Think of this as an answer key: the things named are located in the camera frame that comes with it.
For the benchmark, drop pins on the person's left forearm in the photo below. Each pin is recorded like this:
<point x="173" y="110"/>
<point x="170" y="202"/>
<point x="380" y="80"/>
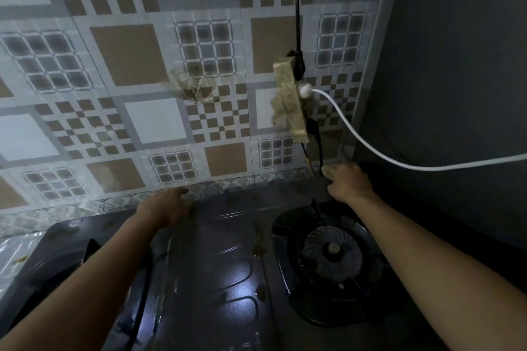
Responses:
<point x="82" y="285"/>

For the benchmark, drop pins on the black pan support grate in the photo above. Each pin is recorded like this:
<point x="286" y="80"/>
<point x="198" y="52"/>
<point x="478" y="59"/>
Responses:
<point x="296" y="293"/>
<point x="136" y="305"/>

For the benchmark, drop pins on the round metal stove burner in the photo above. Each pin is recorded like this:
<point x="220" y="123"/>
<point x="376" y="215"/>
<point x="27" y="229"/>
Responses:
<point x="332" y="252"/>

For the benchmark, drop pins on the person's right fingers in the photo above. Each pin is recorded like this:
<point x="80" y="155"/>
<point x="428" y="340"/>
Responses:
<point x="348" y="170"/>

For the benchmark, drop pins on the beige cleaning sponge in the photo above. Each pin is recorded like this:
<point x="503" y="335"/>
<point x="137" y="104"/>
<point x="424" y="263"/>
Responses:
<point x="329" y="171"/>

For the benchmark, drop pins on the white plug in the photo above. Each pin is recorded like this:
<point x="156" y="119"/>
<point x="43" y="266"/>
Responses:
<point x="305" y="90"/>

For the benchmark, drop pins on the person's right hand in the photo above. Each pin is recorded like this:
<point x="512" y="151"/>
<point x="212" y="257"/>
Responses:
<point x="352" y="187"/>

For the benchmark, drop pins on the black gas stove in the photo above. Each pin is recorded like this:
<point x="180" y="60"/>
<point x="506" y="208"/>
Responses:
<point x="222" y="272"/>

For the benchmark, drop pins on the dirty beige power strip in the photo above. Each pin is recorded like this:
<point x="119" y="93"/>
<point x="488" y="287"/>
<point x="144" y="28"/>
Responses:
<point x="290" y="97"/>

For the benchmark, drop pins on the person's right forearm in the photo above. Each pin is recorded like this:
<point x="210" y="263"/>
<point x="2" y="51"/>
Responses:
<point x="436" y="276"/>

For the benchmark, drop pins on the person's left hand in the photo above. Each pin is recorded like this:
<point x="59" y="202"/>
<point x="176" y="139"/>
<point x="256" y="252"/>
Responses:
<point x="162" y="207"/>

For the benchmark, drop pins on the black plug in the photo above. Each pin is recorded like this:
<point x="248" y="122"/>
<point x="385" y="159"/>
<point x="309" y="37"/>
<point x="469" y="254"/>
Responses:
<point x="311" y="128"/>

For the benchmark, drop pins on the wall hook with tape residue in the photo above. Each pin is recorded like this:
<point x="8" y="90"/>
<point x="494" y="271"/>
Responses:
<point x="192" y="89"/>

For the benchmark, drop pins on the person's left fingers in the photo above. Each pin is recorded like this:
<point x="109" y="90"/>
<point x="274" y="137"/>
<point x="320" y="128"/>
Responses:
<point x="181" y="197"/>

